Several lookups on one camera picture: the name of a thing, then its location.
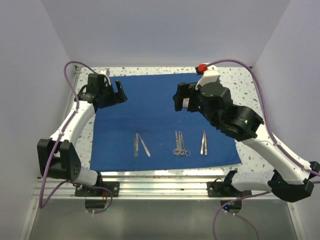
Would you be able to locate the steel tweezers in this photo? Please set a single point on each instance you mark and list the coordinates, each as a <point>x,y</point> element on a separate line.
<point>205,144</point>
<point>201,149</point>

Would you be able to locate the aluminium mounting rail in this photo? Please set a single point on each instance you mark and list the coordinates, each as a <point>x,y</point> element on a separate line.
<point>138,187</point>

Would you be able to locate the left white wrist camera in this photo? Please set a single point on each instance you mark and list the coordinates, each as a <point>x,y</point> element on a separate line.
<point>105,72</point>

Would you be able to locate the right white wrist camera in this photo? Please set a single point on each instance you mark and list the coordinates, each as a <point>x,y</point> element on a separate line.
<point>211,75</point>

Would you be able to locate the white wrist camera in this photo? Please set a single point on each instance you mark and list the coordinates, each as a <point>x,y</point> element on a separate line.
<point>105,72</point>
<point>211,75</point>

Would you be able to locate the blue surgical cloth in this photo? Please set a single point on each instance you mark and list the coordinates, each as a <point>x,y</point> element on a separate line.
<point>150,112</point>

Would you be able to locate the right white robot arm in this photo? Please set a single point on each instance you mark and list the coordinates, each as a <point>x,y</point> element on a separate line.
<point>289,181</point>

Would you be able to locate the steel scalpel handle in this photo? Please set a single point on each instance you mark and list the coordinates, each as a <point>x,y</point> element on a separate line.
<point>136,144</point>
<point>144,146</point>

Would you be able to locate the steel forceps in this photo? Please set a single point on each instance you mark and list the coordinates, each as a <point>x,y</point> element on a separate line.
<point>181,146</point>

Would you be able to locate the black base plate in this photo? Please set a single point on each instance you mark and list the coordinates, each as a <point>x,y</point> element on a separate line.
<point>219,189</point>
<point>97,191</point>

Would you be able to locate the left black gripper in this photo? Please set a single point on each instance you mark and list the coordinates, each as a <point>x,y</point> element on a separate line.
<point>117,97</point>

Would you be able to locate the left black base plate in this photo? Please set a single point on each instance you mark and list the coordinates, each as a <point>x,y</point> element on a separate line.
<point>97,191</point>

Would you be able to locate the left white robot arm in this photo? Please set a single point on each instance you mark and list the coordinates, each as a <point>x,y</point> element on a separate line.
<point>57,155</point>

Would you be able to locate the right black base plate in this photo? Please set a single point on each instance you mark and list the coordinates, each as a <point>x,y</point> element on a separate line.
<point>219,189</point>

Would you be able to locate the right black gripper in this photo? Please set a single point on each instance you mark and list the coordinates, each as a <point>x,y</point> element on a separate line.
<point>185,90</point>

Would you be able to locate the steel surgical scissors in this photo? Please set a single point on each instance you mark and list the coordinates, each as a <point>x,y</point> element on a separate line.
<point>177,150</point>

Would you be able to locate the red cable connector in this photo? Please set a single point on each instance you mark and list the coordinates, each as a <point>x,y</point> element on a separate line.
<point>201,69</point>

